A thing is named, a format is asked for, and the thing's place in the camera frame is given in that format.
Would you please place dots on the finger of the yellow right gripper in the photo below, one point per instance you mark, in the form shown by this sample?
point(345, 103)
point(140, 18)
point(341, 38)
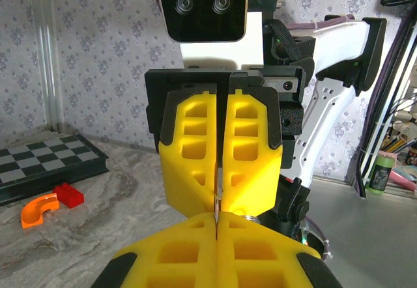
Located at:
point(264, 170)
point(176, 177)

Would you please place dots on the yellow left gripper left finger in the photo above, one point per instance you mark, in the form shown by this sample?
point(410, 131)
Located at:
point(176, 255)

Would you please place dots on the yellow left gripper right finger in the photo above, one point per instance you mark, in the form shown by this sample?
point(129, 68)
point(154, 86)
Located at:
point(260, 255)

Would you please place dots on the silver metal keyring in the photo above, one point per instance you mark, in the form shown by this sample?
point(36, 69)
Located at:
point(251, 218)
point(216, 210)

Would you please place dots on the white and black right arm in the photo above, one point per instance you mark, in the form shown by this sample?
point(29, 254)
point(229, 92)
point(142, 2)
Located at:
point(339, 47)

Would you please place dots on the red toy brick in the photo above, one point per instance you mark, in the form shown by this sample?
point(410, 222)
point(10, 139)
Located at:
point(68, 196)

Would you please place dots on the green plastic bottle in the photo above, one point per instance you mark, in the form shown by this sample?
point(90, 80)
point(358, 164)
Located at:
point(380, 174)

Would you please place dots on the black and grey chessboard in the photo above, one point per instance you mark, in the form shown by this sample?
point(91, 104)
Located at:
point(49, 161)

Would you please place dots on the orange curved plastic piece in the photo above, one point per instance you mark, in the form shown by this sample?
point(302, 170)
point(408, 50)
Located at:
point(31, 214)

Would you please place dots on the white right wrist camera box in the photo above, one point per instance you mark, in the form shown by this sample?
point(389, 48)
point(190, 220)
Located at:
point(205, 14)

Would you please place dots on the aluminium frame post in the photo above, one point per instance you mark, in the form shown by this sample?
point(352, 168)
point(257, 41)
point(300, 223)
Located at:
point(49, 56)

